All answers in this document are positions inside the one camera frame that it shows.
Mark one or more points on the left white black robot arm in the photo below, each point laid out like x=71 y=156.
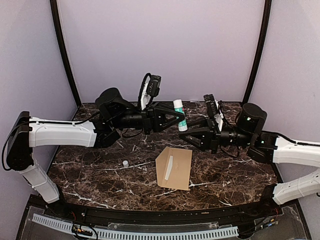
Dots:
x=101 y=130

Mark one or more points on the brown kraft paper envelope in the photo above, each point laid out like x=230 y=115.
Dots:
x=180 y=174

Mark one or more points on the green white glue stick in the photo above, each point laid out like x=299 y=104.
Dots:
x=178 y=107

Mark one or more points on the right black frame post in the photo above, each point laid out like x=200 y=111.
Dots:
x=259 y=51

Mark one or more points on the black curved front rail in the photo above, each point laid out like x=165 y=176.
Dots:
x=242 y=214

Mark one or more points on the white glue stick cap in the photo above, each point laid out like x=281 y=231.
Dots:
x=125 y=163

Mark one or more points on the left black frame post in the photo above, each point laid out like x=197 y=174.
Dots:
x=63 y=52

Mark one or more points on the white slotted cable duct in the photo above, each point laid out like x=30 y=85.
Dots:
x=118 y=231

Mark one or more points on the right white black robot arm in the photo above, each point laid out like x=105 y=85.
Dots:
x=264 y=147

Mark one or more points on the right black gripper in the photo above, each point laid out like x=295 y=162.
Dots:
x=211 y=136

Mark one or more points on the black frame post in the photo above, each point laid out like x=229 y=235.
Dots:
x=259 y=51
x=63 y=52

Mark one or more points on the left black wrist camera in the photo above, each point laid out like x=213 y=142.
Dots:
x=150 y=88

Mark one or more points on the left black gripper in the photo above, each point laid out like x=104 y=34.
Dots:
x=153 y=119

